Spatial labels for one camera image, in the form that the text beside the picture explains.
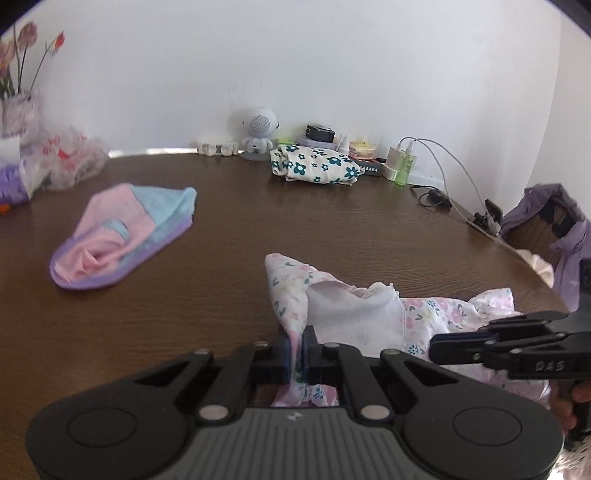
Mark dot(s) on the black flat box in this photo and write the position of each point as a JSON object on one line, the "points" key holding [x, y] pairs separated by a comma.
{"points": [[371, 168]]}

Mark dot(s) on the small white bottle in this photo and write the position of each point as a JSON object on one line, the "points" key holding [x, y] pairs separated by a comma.
{"points": [[345, 144]]}

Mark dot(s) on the wooden chair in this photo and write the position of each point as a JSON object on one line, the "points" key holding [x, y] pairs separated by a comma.
{"points": [[531, 230]]}

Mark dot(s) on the white fluffy cloth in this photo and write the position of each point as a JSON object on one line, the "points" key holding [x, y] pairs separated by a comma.
{"points": [[538, 267]]}

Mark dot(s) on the green bottle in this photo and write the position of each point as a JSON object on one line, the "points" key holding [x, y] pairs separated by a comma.
{"points": [[405, 166]]}

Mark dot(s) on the purple toy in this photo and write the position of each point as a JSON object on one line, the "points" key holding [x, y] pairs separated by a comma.
{"points": [[11, 184]]}

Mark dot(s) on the pink artificial flowers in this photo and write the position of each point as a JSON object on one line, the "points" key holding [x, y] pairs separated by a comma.
{"points": [[21, 55]]}

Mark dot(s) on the pink blue purple cloth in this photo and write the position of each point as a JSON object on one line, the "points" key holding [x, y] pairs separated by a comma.
{"points": [[120, 230]]}

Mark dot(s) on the black clip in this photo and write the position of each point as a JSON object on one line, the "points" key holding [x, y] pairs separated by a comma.
{"points": [[489, 217]]}

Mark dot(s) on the wrapped flower vase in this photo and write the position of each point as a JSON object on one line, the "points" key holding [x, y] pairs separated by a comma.
{"points": [[18, 113]]}

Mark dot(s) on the pink floral shirt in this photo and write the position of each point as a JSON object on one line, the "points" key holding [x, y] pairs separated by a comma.
{"points": [[364, 309]]}

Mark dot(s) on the white robot speaker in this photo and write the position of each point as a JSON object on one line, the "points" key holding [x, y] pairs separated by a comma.
{"points": [[258, 129]]}

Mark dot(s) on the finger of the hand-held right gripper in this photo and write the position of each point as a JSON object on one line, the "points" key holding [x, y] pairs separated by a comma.
{"points": [[457, 348]]}

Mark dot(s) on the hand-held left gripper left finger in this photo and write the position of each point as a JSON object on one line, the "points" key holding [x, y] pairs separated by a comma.
{"points": [[286, 357]]}

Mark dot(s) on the white charger block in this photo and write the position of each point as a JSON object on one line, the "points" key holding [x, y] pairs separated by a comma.
{"points": [[391, 164]]}

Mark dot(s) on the floral clear plastic bag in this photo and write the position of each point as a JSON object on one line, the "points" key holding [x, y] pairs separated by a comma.
{"points": [[69, 157]]}

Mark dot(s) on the white teal floral folded cloth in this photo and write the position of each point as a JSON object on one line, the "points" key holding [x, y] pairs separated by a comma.
{"points": [[314, 164]]}

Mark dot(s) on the stack of sticky notes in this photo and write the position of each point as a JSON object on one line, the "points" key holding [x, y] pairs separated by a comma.
{"points": [[362, 150]]}

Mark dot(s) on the small black device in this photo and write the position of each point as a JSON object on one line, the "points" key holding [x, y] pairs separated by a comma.
{"points": [[319, 133]]}

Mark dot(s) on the purple jacket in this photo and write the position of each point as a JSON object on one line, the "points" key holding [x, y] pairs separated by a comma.
{"points": [[572, 249]]}

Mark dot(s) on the person's right hand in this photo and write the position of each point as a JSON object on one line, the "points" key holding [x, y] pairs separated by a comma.
{"points": [[561, 408]]}

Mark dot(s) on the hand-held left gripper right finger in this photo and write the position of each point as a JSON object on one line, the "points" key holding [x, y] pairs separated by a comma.
{"points": [[308, 355]]}

